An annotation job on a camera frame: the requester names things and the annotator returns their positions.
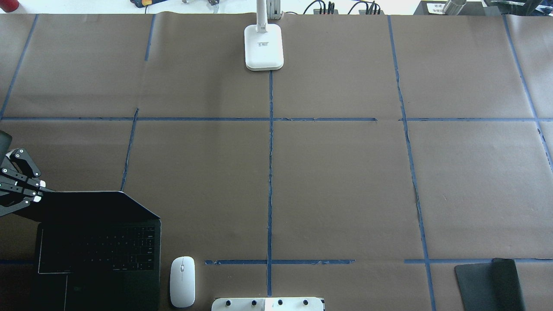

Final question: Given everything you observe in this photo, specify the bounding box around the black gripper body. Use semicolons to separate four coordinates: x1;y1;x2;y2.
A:
0;131;27;217

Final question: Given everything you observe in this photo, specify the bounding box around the grey laptop computer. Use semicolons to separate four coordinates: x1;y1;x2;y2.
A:
29;191;162;311

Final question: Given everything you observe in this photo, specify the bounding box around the white desk lamp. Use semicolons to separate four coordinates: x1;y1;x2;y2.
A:
243;0;284;71

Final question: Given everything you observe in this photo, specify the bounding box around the black mouse pad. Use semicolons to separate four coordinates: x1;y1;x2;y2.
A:
454;258;527;311

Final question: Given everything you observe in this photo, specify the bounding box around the red bottle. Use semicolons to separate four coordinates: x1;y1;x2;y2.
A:
0;0;20;13

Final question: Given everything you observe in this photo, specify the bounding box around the white wireless mouse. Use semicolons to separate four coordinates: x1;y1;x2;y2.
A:
168;256;196;308

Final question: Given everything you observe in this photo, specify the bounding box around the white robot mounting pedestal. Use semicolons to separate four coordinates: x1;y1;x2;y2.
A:
211;297;325;311

